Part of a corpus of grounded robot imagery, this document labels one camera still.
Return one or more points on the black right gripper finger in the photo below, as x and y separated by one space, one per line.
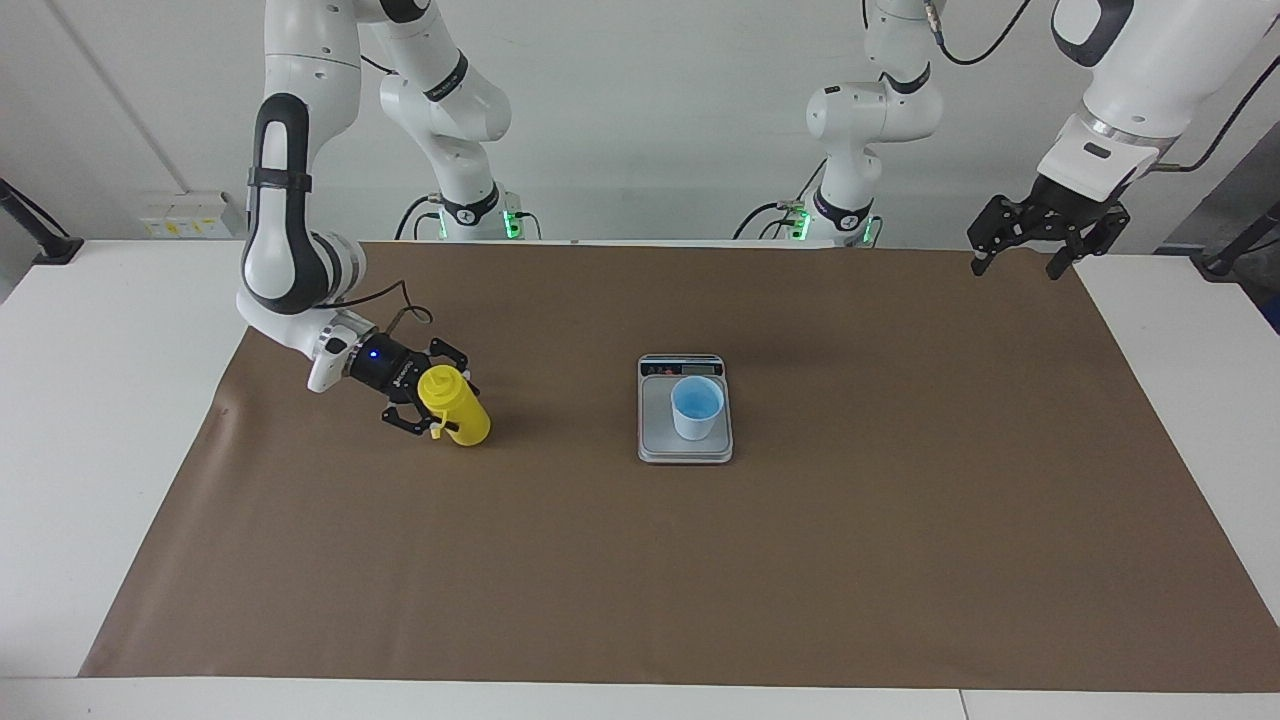
450 355
405 418

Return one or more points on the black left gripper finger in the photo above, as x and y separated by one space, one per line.
1105 225
995 225

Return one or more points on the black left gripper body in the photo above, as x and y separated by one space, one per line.
1060 210

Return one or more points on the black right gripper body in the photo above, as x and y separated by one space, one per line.
385 370

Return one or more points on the yellow squeeze bottle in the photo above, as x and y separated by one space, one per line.
465 415

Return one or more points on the light blue cup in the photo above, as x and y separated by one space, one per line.
695 425

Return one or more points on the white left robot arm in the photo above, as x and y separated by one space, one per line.
1150 60

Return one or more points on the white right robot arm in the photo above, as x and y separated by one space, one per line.
300 60

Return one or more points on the silver digital kitchen scale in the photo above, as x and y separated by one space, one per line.
655 430

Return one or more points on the black clamp stand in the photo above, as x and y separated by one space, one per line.
1225 258
55 247

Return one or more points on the dark grey panel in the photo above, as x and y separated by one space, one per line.
1230 200

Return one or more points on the brown paper mat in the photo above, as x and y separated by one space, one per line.
640 570

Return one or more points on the white wall socket panel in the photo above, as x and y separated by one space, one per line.
185 215

